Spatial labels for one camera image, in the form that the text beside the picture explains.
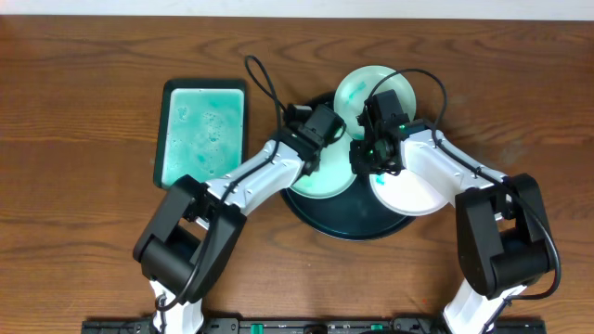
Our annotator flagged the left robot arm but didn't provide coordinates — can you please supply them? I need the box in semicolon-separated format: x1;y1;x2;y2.
133;135;321;333

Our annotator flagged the rectangular tray with soapy water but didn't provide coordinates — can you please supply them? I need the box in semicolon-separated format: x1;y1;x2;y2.
153;78;249;189

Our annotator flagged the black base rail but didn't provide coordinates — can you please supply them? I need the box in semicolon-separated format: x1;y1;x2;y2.
81;316;548;334

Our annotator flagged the white plate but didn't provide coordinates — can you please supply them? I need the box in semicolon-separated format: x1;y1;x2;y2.
369;170;448;217

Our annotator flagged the round dark tray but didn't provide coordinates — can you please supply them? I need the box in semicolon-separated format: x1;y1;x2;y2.
279;91;419;241

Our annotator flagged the green plate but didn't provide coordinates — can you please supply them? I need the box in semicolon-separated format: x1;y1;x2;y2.
291;134;355;199
333;65;417;140

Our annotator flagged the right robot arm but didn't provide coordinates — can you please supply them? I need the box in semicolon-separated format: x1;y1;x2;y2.
350;119;562;333

